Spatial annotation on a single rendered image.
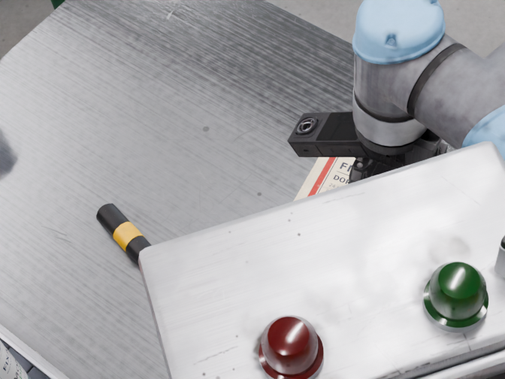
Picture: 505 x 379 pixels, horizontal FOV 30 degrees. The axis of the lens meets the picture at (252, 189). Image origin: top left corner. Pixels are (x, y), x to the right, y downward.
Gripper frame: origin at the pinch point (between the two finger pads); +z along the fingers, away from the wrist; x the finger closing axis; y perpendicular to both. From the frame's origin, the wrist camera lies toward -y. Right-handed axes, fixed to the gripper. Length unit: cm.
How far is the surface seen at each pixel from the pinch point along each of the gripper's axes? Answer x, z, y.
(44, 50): 9, 7, -54
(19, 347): -31.4, 1.3, -28.4
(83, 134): -1.2, 6.4, -41.0
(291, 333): -40, -62, 13
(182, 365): -42, -59, 9
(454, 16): 111, 89, -23
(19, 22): 65, 91, -129
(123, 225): -12.3, 3.2, -26.8
